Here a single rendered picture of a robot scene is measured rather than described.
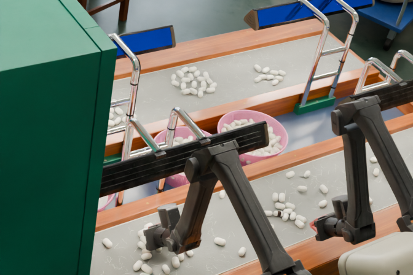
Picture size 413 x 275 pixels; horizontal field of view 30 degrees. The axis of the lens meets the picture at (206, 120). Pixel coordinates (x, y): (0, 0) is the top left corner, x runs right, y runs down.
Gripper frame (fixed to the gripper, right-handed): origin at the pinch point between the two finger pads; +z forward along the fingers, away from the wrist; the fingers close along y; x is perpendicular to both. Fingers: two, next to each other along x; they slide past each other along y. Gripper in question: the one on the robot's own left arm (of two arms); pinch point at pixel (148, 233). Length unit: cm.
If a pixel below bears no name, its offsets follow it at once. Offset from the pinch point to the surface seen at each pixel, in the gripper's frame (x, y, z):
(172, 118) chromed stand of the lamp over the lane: -33.6, -11.6, -9.3
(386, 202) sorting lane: 13, -86, -13
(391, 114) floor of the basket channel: -11, -133, 24
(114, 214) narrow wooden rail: -7.3, 6.2, 7.9
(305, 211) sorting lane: 8, -56, -7
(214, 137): -26.0, -16.3, -23.6
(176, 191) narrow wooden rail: -8.6, -17.3, 9.1
